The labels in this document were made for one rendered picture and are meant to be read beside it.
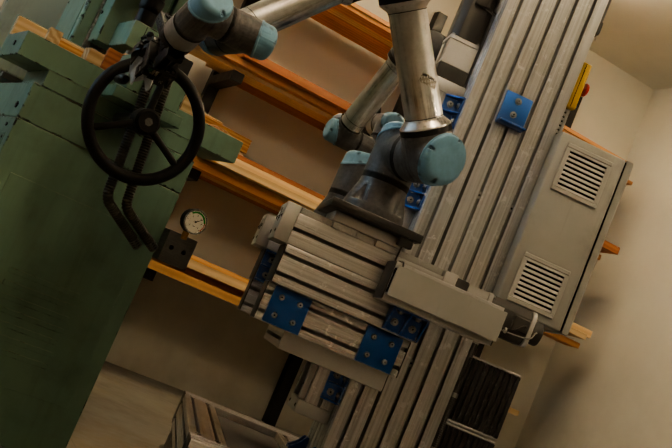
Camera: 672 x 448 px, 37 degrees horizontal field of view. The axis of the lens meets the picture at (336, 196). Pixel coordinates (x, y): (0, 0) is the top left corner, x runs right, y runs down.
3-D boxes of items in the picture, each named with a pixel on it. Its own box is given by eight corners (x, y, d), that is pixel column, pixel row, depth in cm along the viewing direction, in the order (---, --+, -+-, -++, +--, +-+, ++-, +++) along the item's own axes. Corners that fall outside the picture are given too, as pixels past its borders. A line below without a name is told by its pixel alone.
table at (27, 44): (25, 51, 218) (37, 26, 219) (-5, 55, 245) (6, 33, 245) (251, 166, 249) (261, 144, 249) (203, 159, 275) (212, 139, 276)
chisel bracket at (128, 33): (122, 49, 251) (136, 19, 252) (104, 51, 263) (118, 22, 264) (147, 63, 254) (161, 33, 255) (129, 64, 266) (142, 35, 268)
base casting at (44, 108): (15, 116, 228) (32, 79, 229) (-33, 111, 277) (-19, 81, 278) (181, 195, 250) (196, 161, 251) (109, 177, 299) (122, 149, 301)
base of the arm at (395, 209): (392, 232, 242) (407, 195, 243) (406, 230, 227) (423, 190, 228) (335, 207, 240) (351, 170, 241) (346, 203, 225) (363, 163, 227)
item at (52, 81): (41, 85, 230) (49, 69, 231) (20, 85, 248) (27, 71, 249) (188, 158, 250) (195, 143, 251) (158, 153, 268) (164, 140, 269)
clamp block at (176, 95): (123, 86, 230) (139, 51, 231) (105, 86, 242) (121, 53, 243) (178, 115, 238) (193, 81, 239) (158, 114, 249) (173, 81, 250)
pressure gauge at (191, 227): (176, 235, 243) (190, 205, 244) (170, 233, 247) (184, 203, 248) (198, 245, 247) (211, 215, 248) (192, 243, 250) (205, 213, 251)
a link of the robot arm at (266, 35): (261, 29, 209) (215, 7, 204) (285, 26, 199) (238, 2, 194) (248, 64, 208) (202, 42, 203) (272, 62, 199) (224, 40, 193)
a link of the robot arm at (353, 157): (323, 186, 287) (341, 143, 289) (362, 205, 292) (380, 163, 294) (339, 187, 276) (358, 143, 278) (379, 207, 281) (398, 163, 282)
